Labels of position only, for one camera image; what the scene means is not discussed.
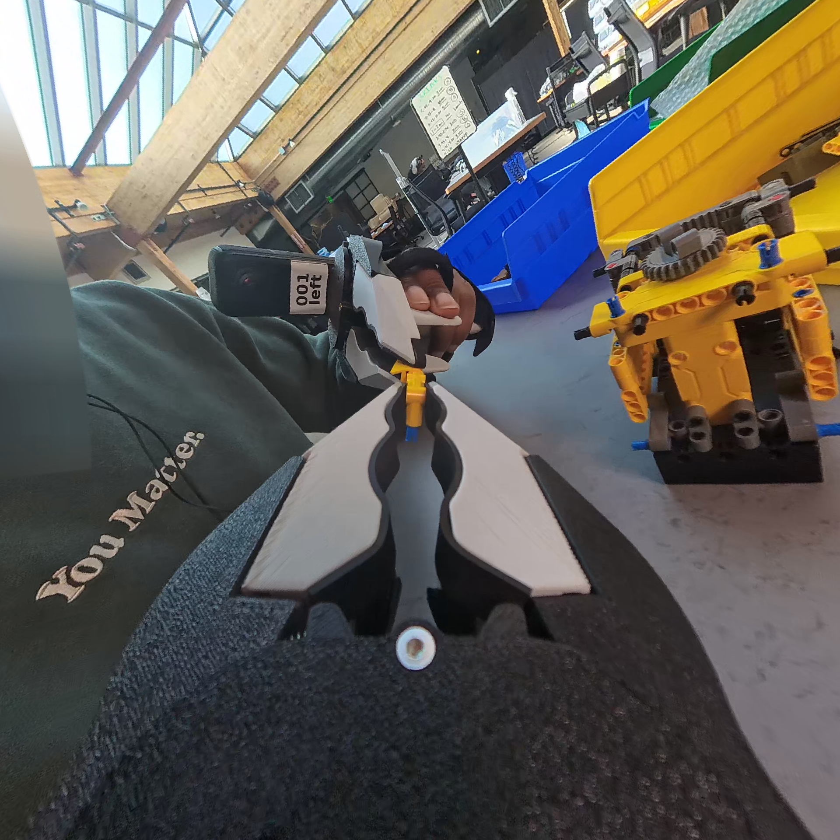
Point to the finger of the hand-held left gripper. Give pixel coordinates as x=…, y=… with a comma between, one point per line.
x=390, y=315
x=374, y=375

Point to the person's left hand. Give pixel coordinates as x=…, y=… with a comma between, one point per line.
x=426, y=292

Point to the small yellow lego connector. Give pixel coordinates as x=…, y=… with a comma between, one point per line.
x=415, y=400

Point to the black cart white bags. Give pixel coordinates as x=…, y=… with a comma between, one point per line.
x=590, y=85

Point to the person's left forearm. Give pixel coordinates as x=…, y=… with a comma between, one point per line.
x=229, y=367

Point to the wooden desk clear plastic cover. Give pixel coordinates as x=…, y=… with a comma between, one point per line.
x=492, y=148

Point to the heap of assorted lego parts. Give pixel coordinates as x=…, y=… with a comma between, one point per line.
x=810, y=141

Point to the whiteboard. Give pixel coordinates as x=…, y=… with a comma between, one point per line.
x=443, y=111

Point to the person's green sweatshirt torso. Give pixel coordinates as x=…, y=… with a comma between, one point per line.
x=65, y=656

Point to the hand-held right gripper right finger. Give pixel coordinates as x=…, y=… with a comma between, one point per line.
x=512, y=518

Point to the yellow lego vehicle model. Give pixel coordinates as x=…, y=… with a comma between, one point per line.
x=709, y=367

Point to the yellow plastic bin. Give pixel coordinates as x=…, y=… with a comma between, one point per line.
x=722, y=131

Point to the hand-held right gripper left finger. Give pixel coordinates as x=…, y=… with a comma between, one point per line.
x=321, y=518

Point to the bubble wrap sheet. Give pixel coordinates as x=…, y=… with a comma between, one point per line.
x=689, y=88

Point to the black office chair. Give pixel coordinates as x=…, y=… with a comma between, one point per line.
x=426, y=197
x=630, y=33

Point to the blue plastic bin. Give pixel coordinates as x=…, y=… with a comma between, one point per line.
x=558, y=216

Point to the green plastic bin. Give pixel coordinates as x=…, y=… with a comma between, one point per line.
x=754, y=33

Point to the wooden support post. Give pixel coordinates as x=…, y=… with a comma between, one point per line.
x=558, y=26

